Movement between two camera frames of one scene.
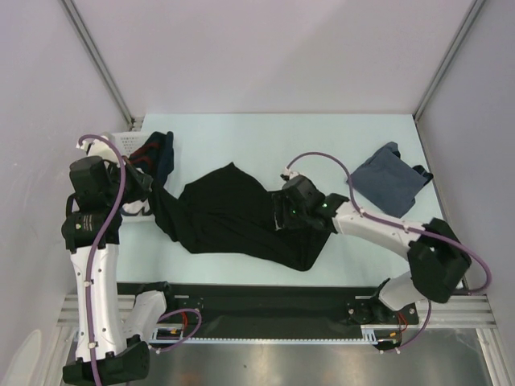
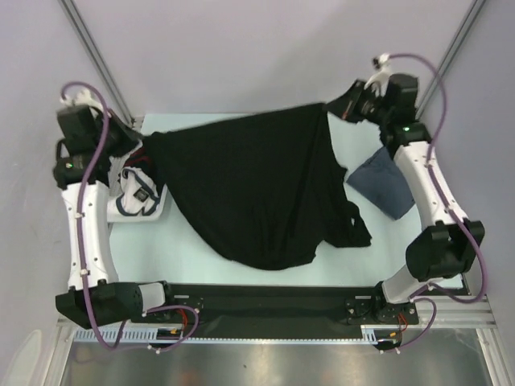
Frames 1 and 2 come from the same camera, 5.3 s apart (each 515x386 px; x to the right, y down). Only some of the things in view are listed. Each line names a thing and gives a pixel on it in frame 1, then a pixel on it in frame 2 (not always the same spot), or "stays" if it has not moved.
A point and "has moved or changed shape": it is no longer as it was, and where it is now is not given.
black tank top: x=231 y=211 has moved or changed shape
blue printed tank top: x=388 y=183 stays
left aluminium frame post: x=89 y=44 stays
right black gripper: x=280 y=203 → x=345 y=105
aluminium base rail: x=440 y=310 stays
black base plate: x=275 y=308 stays
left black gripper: x=142 y=182 → x=129 y=137
